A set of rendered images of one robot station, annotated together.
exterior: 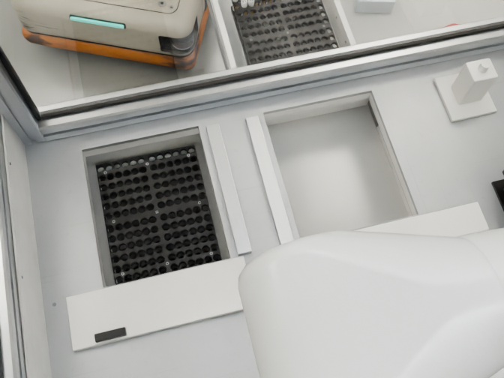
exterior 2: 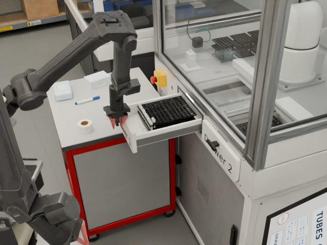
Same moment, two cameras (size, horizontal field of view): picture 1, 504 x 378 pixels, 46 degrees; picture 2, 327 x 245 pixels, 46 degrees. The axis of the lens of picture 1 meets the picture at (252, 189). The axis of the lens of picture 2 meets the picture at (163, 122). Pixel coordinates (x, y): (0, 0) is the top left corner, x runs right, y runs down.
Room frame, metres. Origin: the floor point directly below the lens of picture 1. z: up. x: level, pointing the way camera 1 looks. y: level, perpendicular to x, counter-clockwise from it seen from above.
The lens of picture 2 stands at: (0.81, 1.43, 1.88)
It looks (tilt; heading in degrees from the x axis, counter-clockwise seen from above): 35 degrees down; 268
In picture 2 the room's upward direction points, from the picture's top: 2 degrees counter-clockwise
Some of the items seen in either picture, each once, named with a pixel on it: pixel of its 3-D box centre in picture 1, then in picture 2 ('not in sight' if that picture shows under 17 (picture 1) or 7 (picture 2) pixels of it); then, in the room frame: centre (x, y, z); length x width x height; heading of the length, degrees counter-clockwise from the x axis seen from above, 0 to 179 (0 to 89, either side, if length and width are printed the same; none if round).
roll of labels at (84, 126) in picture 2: not in sight; (85, 126); (1.13, -0.12, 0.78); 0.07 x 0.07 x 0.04
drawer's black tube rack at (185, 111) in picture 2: not in sight; (166, 115); (0.74, -0.05, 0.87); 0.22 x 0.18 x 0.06; 18
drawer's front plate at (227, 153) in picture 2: not in sight; (219, 148); (0.54, 0.22, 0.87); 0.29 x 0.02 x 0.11; 108
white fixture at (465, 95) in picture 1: (474, 80); not in sight; (0.59, -0.37, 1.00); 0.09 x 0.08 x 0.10; 18
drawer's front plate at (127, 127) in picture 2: not in sight; (124, 124); (0.93, 0.01, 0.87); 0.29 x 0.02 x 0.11; 108
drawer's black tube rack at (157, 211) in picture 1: (159, 218); not in sight; (0.35, 0.16, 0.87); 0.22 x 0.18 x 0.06; 18
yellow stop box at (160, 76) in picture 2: not in sight; (159, 78); (0.75, -0.39, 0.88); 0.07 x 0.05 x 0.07; 108
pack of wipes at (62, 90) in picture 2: not in sight; (62, 90); (1.29, -0.48, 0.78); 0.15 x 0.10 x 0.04; 103
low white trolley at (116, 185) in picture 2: not in sight; (113, 154); (1.04, -0.38, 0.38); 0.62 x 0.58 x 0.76; 108
